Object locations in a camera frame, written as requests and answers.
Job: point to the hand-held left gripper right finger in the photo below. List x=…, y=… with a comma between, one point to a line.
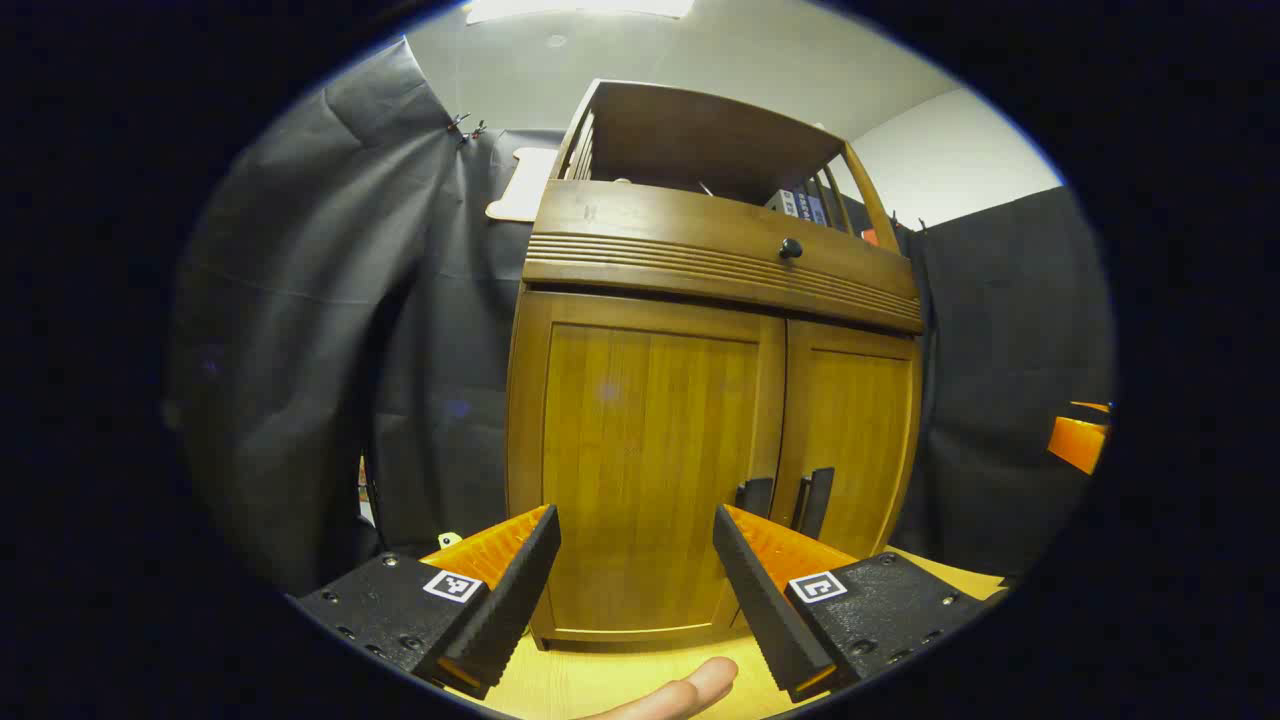
x=765, y=610

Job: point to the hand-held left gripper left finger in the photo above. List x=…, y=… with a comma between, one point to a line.
x=510, y=610

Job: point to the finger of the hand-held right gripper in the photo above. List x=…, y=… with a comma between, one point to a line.
x=1080, y=440

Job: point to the wooden shoe cabinet door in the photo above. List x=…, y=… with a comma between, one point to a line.
x=860, y=430
x=640, y=450

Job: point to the wooden double-door shoe cabinet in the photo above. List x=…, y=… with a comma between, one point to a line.
x=640, y=215

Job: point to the green frog toy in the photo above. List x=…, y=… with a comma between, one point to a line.
x=450, y=540

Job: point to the black round drawer knob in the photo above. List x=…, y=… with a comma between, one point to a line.
x=791, y=248

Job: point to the black backdrop cloth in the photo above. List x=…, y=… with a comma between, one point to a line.
x=300, y=300

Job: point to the white and blue boxes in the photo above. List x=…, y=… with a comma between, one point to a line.
x=790, y=203

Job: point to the metal binder clip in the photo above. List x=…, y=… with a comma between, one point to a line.
x=477, y=131
x=458, y=122

